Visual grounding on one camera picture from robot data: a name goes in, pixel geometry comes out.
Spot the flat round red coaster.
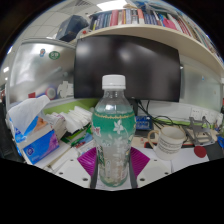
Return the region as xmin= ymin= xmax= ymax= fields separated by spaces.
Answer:
xmin=193 ymin=145 xmax=208 ymax=159

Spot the dark bag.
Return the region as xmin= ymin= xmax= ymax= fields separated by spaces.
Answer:
xmin=55 ymin=14 xmax=90 ymax=43

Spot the blue tissue box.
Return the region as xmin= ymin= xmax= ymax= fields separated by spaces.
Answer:
xmin=6 ymin=94 xmax=62 ymax=165

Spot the green-label clear drink bottle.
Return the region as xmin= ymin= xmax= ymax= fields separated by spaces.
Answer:
xmin=91 ymin=73 xmax=137 ymax=188

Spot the white patterned ceramic mug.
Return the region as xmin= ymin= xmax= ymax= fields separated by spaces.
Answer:
xmin=147 ymin=126 xmax=187 ymax=162

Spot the small blue electronics box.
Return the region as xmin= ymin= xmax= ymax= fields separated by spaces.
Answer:
xmin=134 ymin=115 xmax=154 ymax=131

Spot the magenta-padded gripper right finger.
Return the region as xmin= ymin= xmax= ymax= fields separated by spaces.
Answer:
xmin=128 ymin=146 xmax=173 ymax=189

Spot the beige shelf with books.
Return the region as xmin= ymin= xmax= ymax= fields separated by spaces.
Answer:
xmin=76 ymin=5 xmax=224 ymax=80

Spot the grey metal laptop stand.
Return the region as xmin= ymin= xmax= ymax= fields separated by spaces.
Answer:
xmin=182 ymin=115 xmax=216 ymax=147

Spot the black cable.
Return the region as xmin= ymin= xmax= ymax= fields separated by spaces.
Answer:
xmin=136 ymin=99 xmax=175 ymax=128

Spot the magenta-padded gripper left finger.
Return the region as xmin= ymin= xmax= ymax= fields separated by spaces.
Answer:
xmin=54 ymin=146 xmax=100 ymax=190

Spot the black computer monitor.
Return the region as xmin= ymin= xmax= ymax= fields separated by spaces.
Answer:
xmin=73 ymin=34 xmax=182 ymax=103

